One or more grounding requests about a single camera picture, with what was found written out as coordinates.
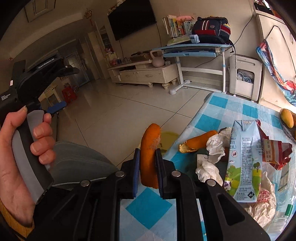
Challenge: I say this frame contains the small white tissue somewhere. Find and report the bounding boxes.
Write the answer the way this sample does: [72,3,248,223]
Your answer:
[206,127,232,164]

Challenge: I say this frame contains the red snack bag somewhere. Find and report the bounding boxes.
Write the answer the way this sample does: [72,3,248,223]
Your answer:
[256,120,292,170]

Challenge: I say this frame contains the clear plastic water bottle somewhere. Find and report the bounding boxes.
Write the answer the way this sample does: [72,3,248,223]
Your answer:
[267,194,295,240]

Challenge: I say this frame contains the person's left hand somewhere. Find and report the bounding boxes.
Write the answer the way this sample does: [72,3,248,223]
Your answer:
[0,105,57,227]

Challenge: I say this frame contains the red plastic stool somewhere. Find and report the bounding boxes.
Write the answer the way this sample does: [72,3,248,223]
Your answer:
[62,86,77,104]

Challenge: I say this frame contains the yellow plastic basin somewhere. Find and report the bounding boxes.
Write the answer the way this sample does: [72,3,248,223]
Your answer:
[138,131,181,156]

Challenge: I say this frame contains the blue checkered tablecloth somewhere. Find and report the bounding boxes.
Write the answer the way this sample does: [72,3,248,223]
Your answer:
[119,93,288,240]

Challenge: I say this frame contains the grey green sofa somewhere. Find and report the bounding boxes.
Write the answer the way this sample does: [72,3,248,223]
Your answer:
[50,141,118,189]

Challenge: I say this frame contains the white tv cabinet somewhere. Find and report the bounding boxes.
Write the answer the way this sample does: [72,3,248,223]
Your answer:
[108,60,179,89]

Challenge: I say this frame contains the pink kettlebell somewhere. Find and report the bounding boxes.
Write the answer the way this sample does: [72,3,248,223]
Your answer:
[150,50,165,68]

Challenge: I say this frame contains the blue children study desk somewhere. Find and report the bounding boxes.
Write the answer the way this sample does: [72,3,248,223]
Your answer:
[154,43,234,95]

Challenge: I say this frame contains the white air purifier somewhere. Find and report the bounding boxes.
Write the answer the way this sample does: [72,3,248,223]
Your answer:
[229,54,262,101]

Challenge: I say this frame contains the row of books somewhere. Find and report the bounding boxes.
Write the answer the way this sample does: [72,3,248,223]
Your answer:
[162,15,195,38]

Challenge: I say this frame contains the dark fruit plate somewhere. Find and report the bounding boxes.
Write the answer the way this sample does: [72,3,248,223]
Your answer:
[279,110,295,143]

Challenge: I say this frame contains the yellow mango left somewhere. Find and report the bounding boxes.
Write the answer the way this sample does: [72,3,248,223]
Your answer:
[280,108,294,128]

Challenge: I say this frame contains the pink plush toy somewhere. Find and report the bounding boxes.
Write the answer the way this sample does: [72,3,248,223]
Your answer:
[176,16,194,22]

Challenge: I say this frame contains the navy red school backpack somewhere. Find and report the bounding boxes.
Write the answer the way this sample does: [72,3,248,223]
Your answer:
[192,16,231,44]

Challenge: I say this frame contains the colourful hanging bag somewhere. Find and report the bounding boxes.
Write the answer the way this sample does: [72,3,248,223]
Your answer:
[256,40,295,106]

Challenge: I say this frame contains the white balcony cabinet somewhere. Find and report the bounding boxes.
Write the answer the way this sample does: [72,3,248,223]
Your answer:
[254,10,295,112]

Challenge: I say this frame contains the black wall television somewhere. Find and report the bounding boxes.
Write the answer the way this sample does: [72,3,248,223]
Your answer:
[108,0,157,41]

